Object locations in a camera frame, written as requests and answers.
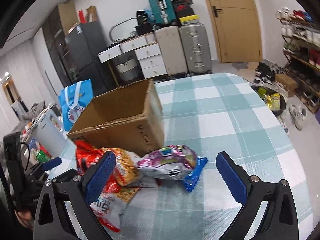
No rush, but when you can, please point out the white red noodle snack bag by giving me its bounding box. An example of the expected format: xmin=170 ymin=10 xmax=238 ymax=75
xmin=90 ymin=187 xmax=140 ymax=232

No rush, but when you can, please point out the red orange noodle snack bag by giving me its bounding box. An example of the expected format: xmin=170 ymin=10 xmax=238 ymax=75
xmin=75 ymin=140 xmax=139 ymax=193

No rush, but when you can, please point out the blue Oreo cookie pack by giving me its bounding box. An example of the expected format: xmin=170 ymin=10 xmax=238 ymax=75
xmin=182 ymin=157 xmax=208 ymax=193

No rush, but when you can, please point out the purple white snack bag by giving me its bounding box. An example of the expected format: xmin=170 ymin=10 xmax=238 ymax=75
xmin=135 ymin=145 xmax=197 ymax=181

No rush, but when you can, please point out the person's left hand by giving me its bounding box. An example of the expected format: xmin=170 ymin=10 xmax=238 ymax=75
xmin=15 ymin=210 xmax=33 ymax=230

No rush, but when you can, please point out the green can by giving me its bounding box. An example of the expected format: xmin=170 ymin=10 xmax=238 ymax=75
xmin=36 ymin=150 xmax=51 ymax=163

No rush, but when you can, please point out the white appliance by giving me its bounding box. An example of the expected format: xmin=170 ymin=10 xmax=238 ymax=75
xmin=31 ymin=108 xmax=67 ymax=157

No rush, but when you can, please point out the blue Doraemon tote bag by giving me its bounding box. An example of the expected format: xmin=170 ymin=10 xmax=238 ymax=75
xmin=58 ymin=79 xmax=93 ymax=132

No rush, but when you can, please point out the checkered teal tablecloth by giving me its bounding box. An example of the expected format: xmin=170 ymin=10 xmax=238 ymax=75
xmin=47 ymin=73 xmax=315 ymax=240

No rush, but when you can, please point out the brown cardboard SF box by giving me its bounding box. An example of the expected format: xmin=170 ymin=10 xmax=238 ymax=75
xmin=67 ymin=79 xmax=164 ymax=157

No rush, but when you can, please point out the black bin with yellow bags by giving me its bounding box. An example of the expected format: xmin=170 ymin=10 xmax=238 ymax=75
xmin=251 ymin=85 xmax=286 ymax=117

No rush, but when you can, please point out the white sneaker on floor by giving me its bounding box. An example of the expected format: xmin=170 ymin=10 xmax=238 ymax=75
xmin=289 ymin=104 xmax=307 ymax=131

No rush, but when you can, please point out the small cardboard box on floor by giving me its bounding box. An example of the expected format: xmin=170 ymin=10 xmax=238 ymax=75
xmin=275 ymin=74 xmax=298 ymax=98

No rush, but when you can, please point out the woven laundry basket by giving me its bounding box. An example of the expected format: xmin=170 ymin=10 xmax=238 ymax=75
xmin=116 ymin=58 xmax=139 ymax=81

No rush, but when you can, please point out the black refrigerator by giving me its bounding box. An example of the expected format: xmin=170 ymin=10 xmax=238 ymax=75
xmin=65 ymin=21 xmax=117 ymax=96

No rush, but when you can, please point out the dark glass cabinet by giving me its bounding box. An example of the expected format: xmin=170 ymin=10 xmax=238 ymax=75
xmin=42 ymin=3 xmax=78 ymax=87

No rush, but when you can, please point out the white drawer desk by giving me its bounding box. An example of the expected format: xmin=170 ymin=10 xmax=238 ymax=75
xmin=98 ymin=33 xmax=168 ymax=79

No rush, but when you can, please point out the silver suitcase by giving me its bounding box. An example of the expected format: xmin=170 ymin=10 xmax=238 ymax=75
xmin=179 ymin=23 xmax=212 ymax=75

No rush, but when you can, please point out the beige suitcase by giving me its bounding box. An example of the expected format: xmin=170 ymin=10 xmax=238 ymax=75
xmin=155 ymin=25 xmax=188 ymax=76

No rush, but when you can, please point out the metal shoe rack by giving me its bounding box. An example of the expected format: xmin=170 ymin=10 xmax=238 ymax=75
xmin=276 ymin=7 xmax=319 ymax=114

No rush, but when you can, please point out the yellow black shoe box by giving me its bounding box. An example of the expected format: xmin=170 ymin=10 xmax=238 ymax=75
xmin=179 ymin=15 xmax=200 ymax=25

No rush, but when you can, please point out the wooden door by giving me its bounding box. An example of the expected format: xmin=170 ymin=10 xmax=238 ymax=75
xmin=206 ymin=0 xmax=263 ymax=63

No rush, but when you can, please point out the teal suitcase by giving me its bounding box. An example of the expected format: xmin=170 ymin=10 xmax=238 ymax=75
xmin=148 ymin=0 xmax=177 ymax=25

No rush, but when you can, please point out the black red shoe box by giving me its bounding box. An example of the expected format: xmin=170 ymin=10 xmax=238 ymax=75
xmin=171 ymin=0 xmax=194 ymax=18

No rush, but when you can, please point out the oval mirror frame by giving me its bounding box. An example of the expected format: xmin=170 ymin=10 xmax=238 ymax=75
xmin=108 ymin=17 xmax=138 ymax=42

